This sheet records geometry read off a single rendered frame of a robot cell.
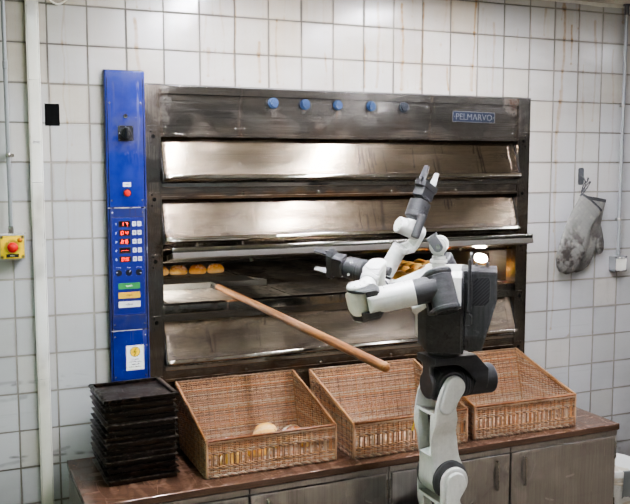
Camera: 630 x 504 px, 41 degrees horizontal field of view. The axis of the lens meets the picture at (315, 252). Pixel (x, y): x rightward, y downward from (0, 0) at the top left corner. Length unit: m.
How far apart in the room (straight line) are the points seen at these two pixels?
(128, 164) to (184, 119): 0.31
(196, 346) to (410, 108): 1.48
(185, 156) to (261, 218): 0.43
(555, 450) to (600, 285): 1.10
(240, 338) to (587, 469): 1.70
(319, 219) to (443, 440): 1.20
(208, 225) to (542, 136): 1.80
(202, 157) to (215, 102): 0.24
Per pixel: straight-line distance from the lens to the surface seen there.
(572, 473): 4.16
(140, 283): 3.57
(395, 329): 4.07
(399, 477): 3.62
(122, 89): 3.54
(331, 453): 3.53
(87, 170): 3.54
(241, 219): 3.70
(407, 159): 4.03
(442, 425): 3.16
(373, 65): 3.97
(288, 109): 3.79
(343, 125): 3.90
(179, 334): 3.70
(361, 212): 3.93
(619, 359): 4.95
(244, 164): 3.69
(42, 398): 3.62
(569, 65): 4.59
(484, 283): 3.03
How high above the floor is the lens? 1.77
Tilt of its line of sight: 6 degrees down
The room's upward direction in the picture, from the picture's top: straight up
